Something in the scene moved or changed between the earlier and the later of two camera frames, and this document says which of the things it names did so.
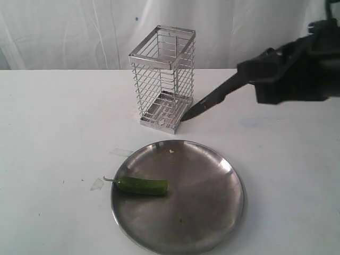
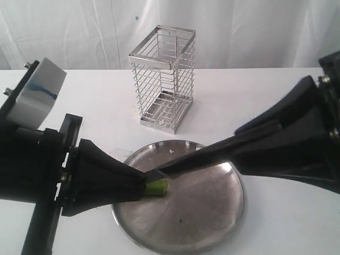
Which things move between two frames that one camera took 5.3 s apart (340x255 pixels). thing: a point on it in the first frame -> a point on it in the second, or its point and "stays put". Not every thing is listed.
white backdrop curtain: x=100 y=34 stays put
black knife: x=218 y=95 -> x=226 y=147
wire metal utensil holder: x=162 y=65 stays put
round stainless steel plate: x=201 y=211 stays put
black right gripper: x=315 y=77 -> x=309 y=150
